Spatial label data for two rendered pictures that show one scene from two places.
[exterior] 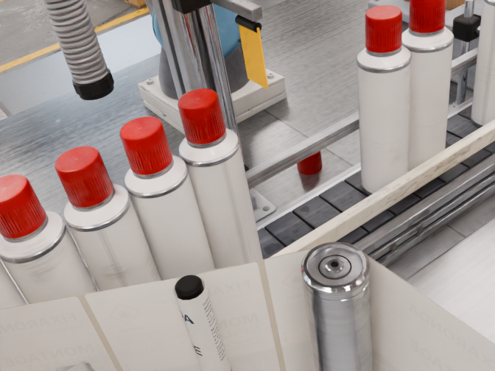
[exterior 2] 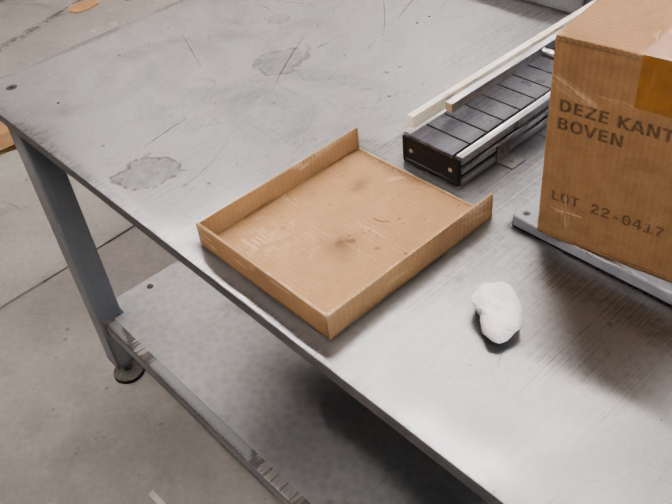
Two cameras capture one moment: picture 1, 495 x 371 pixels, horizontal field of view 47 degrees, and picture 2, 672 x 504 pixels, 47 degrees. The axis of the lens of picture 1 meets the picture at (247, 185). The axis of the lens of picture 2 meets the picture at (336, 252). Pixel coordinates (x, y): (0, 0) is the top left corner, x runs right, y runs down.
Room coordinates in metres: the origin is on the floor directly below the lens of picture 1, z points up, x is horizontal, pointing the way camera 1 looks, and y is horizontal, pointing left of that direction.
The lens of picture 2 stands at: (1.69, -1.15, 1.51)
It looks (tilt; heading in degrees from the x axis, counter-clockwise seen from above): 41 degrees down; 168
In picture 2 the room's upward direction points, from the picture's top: 7 degrees counter-clockwise
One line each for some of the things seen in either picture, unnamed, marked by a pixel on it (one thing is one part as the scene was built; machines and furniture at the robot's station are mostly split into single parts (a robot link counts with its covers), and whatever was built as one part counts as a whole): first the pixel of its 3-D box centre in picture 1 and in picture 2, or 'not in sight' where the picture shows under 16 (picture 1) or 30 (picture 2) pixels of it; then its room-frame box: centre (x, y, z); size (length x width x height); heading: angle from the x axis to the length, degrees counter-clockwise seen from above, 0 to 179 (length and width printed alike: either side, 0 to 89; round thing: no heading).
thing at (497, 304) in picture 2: not in sight; (495, 309); (1.12, -0.85, 0.85); 0.08 x 0.07 x 0.04; 133
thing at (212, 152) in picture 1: (221, 196); not in sight; (0.39, 0.03, 0.98); 0.05 x 0.05 x 0.20
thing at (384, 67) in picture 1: (384, 107); not in sight; (0.48, -0.15, 0.98); 0.05 x 0.05 x 0.20
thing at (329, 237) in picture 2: not in sight; (344, 219); (0.89, -0.97, 0.85); 0.30 x 0.26 x 0.04; 117
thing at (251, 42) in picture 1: (253, 52); not in sight; (0.43, -0.03, 1.09); 0.03 x 0.01 x 0.06; 27
